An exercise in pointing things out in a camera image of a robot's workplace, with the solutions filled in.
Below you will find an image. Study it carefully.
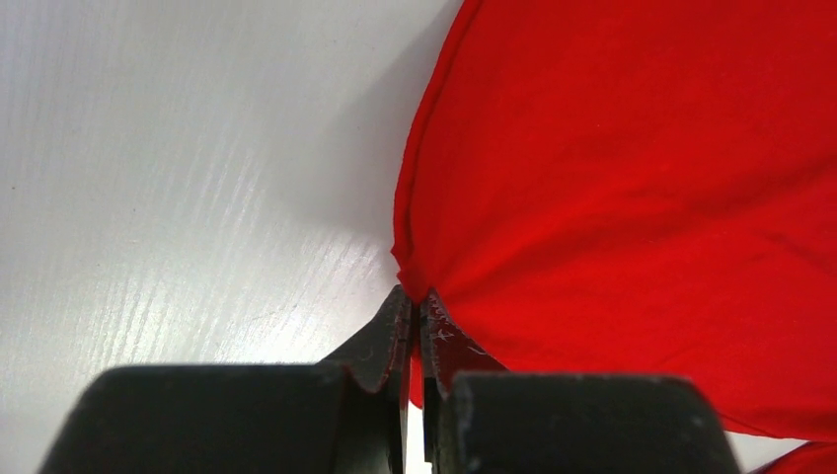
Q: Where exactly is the red t-shirt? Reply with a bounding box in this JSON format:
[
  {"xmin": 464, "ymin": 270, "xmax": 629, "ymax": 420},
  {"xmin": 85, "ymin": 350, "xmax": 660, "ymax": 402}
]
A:
[{"xmin": 392, "ymin": 1, "xmax": 836, "ymax": 473}]

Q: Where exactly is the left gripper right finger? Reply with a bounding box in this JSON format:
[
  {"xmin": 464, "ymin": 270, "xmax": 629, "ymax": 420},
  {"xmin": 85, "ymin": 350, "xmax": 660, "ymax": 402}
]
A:
[{"xmin": 418, "ymin": 293, "xmax": 738, "ymax": 473}]

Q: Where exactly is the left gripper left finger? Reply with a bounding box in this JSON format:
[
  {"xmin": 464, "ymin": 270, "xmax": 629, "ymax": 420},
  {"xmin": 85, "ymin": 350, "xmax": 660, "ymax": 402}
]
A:
[{"xmin": 40, "ymin": 286, "xmax": 412, "ymax": 473}]

